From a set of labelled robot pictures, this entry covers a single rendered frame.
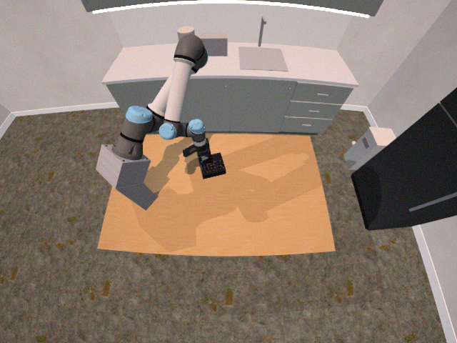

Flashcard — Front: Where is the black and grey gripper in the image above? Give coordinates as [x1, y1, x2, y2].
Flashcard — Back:
[194, 138, 211, 162]

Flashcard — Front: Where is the black lighting desk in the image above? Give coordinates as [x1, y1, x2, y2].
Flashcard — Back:
[199, 152, 226, 179]

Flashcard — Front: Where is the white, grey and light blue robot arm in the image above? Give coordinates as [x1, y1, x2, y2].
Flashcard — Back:
[112, 34, 208, 160]

